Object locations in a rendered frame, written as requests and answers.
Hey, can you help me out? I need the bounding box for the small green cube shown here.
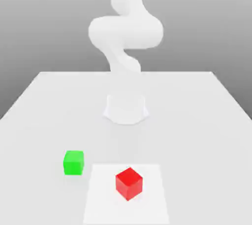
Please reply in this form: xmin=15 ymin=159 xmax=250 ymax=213
xmin=63 ymin=150 xmax=85 ymax=176

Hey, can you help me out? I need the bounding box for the small red cube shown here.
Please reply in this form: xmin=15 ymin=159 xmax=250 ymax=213
xmin=115 ymin=166 xmax=143 ymax=202

